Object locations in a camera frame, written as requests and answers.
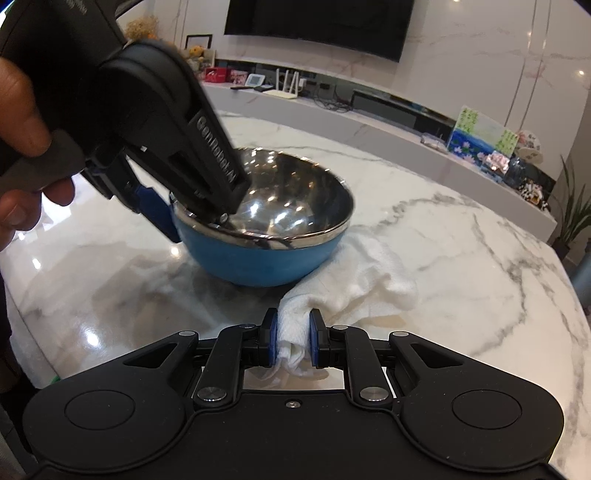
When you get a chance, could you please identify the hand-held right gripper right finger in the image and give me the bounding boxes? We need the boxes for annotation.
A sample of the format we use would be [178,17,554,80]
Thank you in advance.
[308,308,468,403]

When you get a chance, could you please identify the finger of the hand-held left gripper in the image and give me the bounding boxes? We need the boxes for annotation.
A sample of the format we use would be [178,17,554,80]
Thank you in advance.
[84,147,182,244]
[139,138,235,225]

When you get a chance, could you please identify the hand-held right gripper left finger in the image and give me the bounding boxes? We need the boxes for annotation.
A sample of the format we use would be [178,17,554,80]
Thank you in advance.
[123,308,280,403]

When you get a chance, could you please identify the blue steel-lined bowl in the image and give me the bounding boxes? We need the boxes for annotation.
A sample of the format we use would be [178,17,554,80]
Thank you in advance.
[170,147,356,288]

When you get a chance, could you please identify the white cloth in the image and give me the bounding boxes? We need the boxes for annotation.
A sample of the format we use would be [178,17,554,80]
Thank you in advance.
[276,231,419,376]

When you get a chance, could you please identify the person's left hand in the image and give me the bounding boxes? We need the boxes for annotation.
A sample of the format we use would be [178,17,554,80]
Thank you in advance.
[0,58,77,253]

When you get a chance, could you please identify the dried flower bouquet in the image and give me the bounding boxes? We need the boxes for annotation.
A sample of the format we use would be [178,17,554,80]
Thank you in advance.
[124,16,160,42]

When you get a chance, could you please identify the white router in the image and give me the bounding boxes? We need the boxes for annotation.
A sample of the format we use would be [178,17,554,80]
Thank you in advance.
[263,68,308,100]

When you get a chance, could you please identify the black media box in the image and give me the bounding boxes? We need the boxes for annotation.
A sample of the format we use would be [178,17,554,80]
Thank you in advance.
[353,90,421,126]

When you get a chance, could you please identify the pink glittery ornament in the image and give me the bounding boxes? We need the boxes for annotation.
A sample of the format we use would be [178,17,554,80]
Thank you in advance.
[480,150,511,174]

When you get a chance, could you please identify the glass jar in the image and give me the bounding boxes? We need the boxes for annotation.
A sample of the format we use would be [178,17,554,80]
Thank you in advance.
[505,157,532,188]

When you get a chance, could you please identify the lotus pond painting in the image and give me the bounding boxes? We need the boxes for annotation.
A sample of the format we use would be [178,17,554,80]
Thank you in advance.
[445,105,518,165]

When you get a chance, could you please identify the black and white figurine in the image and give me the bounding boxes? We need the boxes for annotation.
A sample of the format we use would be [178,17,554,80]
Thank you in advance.
[519,180,550,211]

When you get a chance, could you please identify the potted long-leaf plant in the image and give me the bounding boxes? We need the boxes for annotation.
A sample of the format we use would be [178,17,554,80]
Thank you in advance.
[551,154,591,260]

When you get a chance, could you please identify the round paper fan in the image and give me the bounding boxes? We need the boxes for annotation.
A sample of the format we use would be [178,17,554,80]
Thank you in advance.
[515,130,546,162]

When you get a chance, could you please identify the black cables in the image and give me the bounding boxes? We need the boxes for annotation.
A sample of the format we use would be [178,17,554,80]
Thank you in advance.
[314,83,356,112]

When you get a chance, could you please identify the black wall television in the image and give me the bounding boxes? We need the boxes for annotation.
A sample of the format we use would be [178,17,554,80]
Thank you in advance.
[224,0,414,64]

